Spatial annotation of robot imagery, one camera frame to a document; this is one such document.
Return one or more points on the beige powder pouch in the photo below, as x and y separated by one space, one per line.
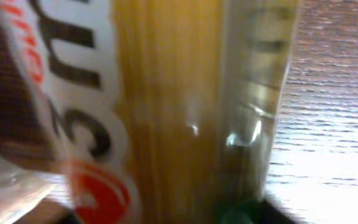
25 195

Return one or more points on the San Remo spaghetti packet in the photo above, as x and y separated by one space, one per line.
157 111

